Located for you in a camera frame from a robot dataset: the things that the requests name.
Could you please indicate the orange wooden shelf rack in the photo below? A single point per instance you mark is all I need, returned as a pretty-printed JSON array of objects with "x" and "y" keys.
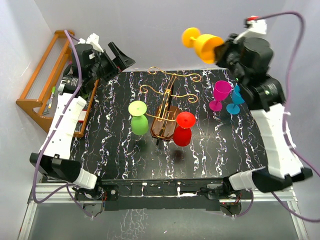
[{"x": 47, "y": 74}]

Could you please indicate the green plastic wine glass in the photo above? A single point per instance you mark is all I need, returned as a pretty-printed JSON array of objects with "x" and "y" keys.
[{"x": 139, "y": 122}]

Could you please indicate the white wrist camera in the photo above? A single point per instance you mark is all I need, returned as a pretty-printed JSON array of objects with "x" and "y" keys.
[
  {"x": 254, "y": 28},
  {"x": 93, "y": 40}
]

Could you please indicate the orange plastic wine glass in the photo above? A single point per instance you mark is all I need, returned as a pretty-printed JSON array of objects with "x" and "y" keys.
[{"x": 203, "y": 44}]

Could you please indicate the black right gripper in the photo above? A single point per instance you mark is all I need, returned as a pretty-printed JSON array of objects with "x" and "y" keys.
[{"x": 228, "y": 45}]

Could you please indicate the green capped marker pen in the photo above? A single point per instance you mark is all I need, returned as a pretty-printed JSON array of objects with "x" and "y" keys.
[{"x": 51, "y": 97}]

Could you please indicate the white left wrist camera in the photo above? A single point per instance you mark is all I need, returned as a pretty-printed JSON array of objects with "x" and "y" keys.
[{"x": 93, "y": 40}]

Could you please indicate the gold wire wine glass rack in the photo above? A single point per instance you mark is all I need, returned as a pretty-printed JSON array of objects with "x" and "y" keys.
[{"x": 164, "y": 121}]

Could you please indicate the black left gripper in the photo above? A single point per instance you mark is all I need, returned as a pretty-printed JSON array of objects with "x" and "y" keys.
[{"x": 121, "y": 62}]

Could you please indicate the magenta plastic wine glass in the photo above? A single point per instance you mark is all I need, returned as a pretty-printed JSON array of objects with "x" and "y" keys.
[{"x": 221, "y": 91}]

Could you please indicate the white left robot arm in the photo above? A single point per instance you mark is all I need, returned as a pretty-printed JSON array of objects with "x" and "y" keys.
[{"x": 53, "y": 158}]

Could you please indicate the blue plastic wine glass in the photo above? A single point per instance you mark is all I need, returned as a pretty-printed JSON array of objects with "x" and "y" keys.
[{"x": 234, "y": 107}]

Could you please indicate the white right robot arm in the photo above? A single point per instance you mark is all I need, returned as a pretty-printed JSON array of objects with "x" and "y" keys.
[{"x": 283, "y": 165}]

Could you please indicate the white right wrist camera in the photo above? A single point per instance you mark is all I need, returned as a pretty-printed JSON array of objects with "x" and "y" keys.
[{"x": 254, "y": 28}]

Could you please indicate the red plastic wine glass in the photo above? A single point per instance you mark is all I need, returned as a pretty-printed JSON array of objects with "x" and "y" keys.
[{"x": 183, "y": 133}]

